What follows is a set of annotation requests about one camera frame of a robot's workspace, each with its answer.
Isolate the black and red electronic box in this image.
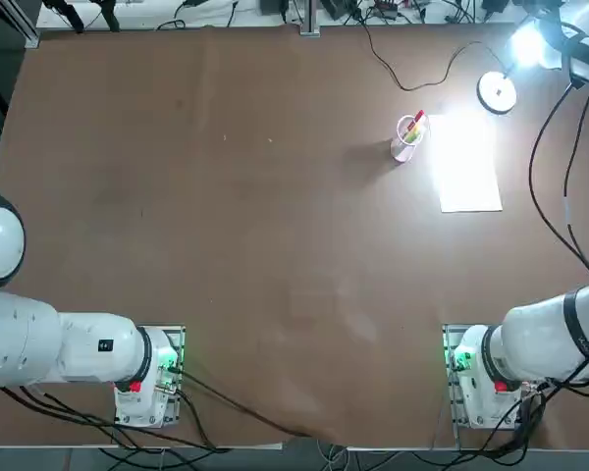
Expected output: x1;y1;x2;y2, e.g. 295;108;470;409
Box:
372;0;400;20

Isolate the white desk lamp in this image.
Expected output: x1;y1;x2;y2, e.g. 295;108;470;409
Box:
475;10;565;117

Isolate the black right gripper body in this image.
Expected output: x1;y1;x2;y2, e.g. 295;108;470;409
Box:
560;23;586;76

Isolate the black lamp power cable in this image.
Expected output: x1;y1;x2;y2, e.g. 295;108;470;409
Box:
355;9;505;92

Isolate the red capped marker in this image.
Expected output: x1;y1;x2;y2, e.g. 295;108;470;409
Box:
406;109;427;136

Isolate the clear plastic pen cup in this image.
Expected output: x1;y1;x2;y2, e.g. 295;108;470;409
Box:
390;114;431;163

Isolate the brown base cable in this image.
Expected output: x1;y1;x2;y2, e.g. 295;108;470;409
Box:
176;370;348;443

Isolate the black tripod leg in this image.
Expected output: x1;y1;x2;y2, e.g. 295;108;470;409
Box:
42;0;84;34
99;0;119;31

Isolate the aluminium profile post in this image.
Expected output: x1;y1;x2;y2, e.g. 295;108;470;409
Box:
299;0;322;37

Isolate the white paper sheet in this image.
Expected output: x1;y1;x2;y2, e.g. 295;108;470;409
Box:
427;113;504;214

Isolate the aluminium corner post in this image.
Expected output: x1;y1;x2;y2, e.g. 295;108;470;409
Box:
0;0;41;50

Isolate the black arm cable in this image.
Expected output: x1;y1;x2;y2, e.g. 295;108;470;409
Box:
528;83;589;284
562;87;589;281

